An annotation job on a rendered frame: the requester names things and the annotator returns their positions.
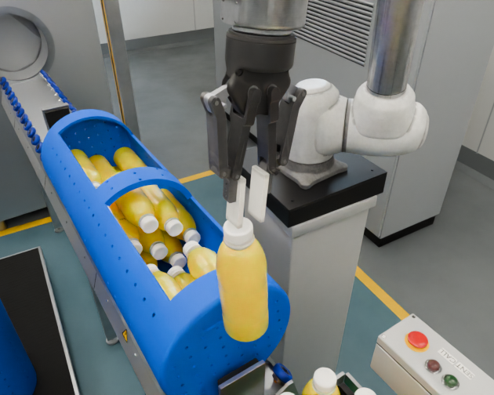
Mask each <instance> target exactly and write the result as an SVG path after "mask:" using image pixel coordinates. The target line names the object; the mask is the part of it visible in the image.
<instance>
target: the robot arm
mask: <svg viewBox="0 0 494 395"><path fill-rule="evenodd" d="M424 2H425V0H377V3H376V15H375V21H374V28H373V34H372V46H371V53H370V59H369V71H368V77H367V81H366V82H364V83H363V84H362V85H361V86H360V87H359V88H358V90H357V92H356V95H355V97H354V99H348V98H346V97H344V96H341V95H339V90H338V89H337V88H336V87H335V86H334V85H333V84H332V83H330V82H327V81H326V80H323V79H320V78H311V79H306V80H303V81H301V82H299V83H297V84H296V85H293V84H292V83H291V79H290V77H289V70H290V69H291V68H292V66H293V62H294V56H295V49H296V36H295V34H294V33H292V31H295V30H299V29H302V28H303V27H304V25H305V22H306V16H307V4H308V0H221V9H220V19H221V20H222V21H223V22H224V23H226V24H230V25H232V27H230V28H229V29H228V31H227V34H226V49H225V62H226V68H227V70H226V74H225V75H224V78H223V81H222V86H220V87H219V88H218V89H216V90H214V91H213V92H211V93H209V92H203V93H202V94H201V96H200V99H201V102H202V104H203V107H204V108H205V112H206V123H207V137H208V151H209V169H210V170H211V171H212V172H214V173H215V174H216V175H217V176H219V177H220V178H221V179H223V198H224V199H225V200H226V201H227V213H226V219H227V220H228V221H229V222H231V223H232V224H233V225H234V226H235V227H236V228H237V229H240V228H242V220H243V211H244V202H245V184H246V178H244V177H243V176H241V174H242V166H243V162H244V158H245V152H246V147H247V143H248V139H249V132H250V128H251V126H253V125H254V122H255V118H256V130H257V158H258V165H259V167H258V166H257V165H253V166H252V175H251V183H250V192H249V208H248V213H249V214H250V215H251V216H252V217H254V218H255V219H256V220H257V221H259V222H260V223H262V222H264V216H265V209H266V203H267V195H268V194H269V193H270V192H271V186H272V179H273V176H276V175H277V174H278V173H280V172H281V173H282V174H284V175H285V176H287V177H289V178H290V179H291V180H292V181H294V182H295V183H297V184H298V185H299V186H300V188H302V189H304V190H307V189H310V188H311V187H312V186H313V185H315V184H316V183H319V182H321V181H322V180H324V179H328V178H329V177H331V176H334V175H335V174H338V173H341V172H346V171H347V164H346V163H343V162H341V161H338V160H336V159H335V158H334V154H338V153H341V152H344V153H351V154H360V155H367V156H379V157H392V156H399V155H403V154H408V153H411V152H413V151H416V150H417V149H418V148H420V147H421V146H422V145H423V144H424V141H425V139H426V137H427V132H428V128H429V116H428V114H427V110H426V109H425V108H424V107H423V105H422V104H421V103H417V102H416V101H415V99H416V96H415V93H414V91H413V90H412V88H411V87H410V85H409V84H408V79H409V72H410V67H411V63H412V57H413V53H414V48H415V44H416V37H417V33H418V29H419V25H420V18H421V14H422V10H423V6H424ZM227 98H228V99H229V101H230V102H231V111H230V118H231V124H230V128H229V133H228V137H227V117H226V113H225V110H226V109H227V102H226V101H227ZM280 101H281V102H280ZM279 102H280V105H279ZM280 151H281V153H280Z"/></svg>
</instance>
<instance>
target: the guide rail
mask: <svg viewBox="0 0 494 395"><path fill-rule="evenodd" d="M344 383H345V384H346V385H347V386H348V387H349V388H350V390H351V391H352V392H353V393H355V392H356V390H358V389H360V388H362V387H361V385H360V384H359V383H358V382H357V381H356V380H355V379H354V378H353V377H352V376H351V375H350V373H349V372H348V373H347V374H346V375H345V379H344Z"/></svg>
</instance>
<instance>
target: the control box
mask: <svg viewBox="0 0 494 395"><path fill-rule="evenodd" d="M412 331H418V332H422V333H423V334H424V335H425V336H426V337H427V339H428V344H427V346H426V347H424V348H416V347H414V346H413V345H411V344H410V343H409V341H408V334H409V333H410V332H412ZM443 350H444V351H443ZM441 351H443V352H442V353H441ZM446 353H447V354H446ZM448 354H449V356H448ZM447 356H448V357H449V358H447ZM453 358H454V359H455V360H454V359H453ZM430 359H434V360H436V361H438V362H439V363H440V365H441V367H440V370H439V371H431V370H430V369H429V368H428V367H427V362H428V361H429V360H430ZM451 361H452V362H451ZM454 361H456V362H454ZM453 362H454V363H453ZM459 364H460V366H459V368H458V367H456V366H458V365H459ZM370 367H371V368H372V369H373V370H374V371H375V373H376V374H377V375H378V376H379V377H380V378H381V379H382V380H383V381H384V382H385V383H386V384H387V385H388V386H389V387H390V388H391V389H392V390H393V391H394V392H395V393H396V394H397V395H494V380H493V379H491V378H490V377H489V376H488V375H486V374H485V373H484V372H483V371H482V370H481V369H480V368H479V367H477V366H476V365H475V364H474V363H472V362H471V361H470V360H469V359H467V358H466V357H465V356H464V355H462V354H461V352H459V351H458V350H457V349H456V348H454V347H453V346H452V345H451V344H449V343H448V342H447V341H446V340H444V339H443V338H442V337H441V336H440V335H439V334H438V333H437V332H435V331H434V330H433V329H432V328H430V327H429V326H428V325H427V324H425V323H424V322H423V321H421V320H420V319H419V318H418V317H417V316H416V315H415V314H413V313H412V314H411V315H409V316H408V317H406V318H405V319H404V320H402V321H400V322H399V323H397V324H396V325H395V326H393V327H391V328H389V329H388V330H386V331H385V332H384V333H382V334H381V335H379V336H378V339H377V344H376V348H375V350H374V354H373V356H372V362H371V364H370ZM462 367H463V369H464V371H465V372H463V369H462ZM466 370H467V371H466ZM465 373H466V374H467V373H468V374H469V373H470V374H469V375H468V374H467V375H466V374H465ZM447 374H450V375H454V376H455V377H456V378H457V380H458V384H457V386H456V387H449V386H447V385H446V384H445V382H444V377H445V376H446V375H447ZM471 374H472V375H471ZM470 375H471V376H472V378H471V376H470ZM469 376H470V377H469Z"/></svg>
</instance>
